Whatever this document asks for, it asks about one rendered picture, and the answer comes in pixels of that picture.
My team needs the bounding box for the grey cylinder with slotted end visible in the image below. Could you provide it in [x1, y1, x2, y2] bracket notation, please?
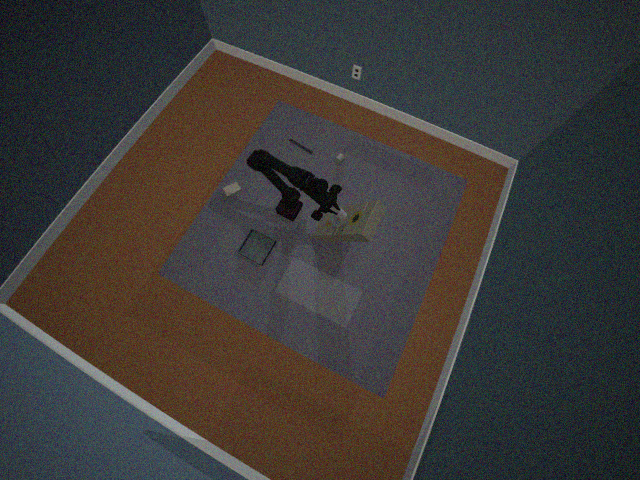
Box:
[334, 208, 347, 221]

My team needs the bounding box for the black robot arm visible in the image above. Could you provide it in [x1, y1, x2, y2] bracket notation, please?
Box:
[247, 150, 337, 212]

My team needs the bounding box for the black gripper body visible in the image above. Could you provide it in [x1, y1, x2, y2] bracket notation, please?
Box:
[311, 184, 342, 221]

